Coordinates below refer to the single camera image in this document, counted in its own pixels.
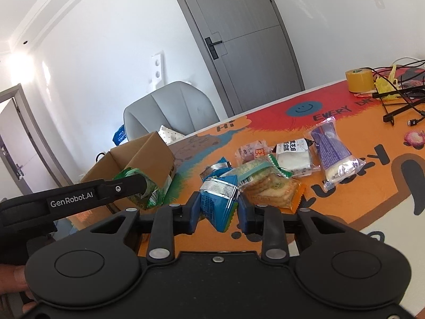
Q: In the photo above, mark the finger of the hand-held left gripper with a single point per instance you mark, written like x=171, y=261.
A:
x=128, y=186

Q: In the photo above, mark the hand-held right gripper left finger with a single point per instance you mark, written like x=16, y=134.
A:
x=194, y=214

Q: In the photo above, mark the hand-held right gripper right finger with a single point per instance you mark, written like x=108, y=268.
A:
x=244, y=215

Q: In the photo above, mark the blue snack packet silver band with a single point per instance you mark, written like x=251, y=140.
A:
x=219, y=172
x=215, y=210

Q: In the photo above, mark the green snack packet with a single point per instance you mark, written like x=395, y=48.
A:
x=155, y=194

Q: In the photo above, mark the cardboard box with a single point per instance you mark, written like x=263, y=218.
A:
x=149, y=153

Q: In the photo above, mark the person's left hand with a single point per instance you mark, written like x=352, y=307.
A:
x=13, y=277

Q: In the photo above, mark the orange edged cracker packet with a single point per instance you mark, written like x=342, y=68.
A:
x=275, y=193

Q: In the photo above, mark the green striped cracker packet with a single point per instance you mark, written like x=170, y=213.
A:
x=255, y=169

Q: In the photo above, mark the pink pastry packet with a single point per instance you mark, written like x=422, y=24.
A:
x=252, y=152

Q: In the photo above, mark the white dotted pillow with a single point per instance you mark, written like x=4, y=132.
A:
x=171, y=135

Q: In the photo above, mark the white side door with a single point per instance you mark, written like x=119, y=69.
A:
x=23, y=139

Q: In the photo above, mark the white and black snack packet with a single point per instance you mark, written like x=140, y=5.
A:
x=294, y=161

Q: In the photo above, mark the grey chair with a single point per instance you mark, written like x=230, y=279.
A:
x=172, y=106

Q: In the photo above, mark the purple and white snack packet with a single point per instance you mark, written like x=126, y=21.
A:
x=330, y=149

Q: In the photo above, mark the colourful printed table mat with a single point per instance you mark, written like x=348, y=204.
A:
x=365, y=186

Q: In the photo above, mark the grey door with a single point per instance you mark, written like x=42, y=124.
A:
x=245, y=40

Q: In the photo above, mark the yellow tape roll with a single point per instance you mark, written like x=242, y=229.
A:
x=359, y=81

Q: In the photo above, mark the pink charm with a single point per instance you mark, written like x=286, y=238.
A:
x=414, y=138

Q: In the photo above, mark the yellow plastic bag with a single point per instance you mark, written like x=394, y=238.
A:
x=385, y=85

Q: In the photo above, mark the white wall plate with holes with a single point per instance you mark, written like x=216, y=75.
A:
x=156, y=69

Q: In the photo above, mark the clear wall sticker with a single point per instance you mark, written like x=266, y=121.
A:
x=379, y=2

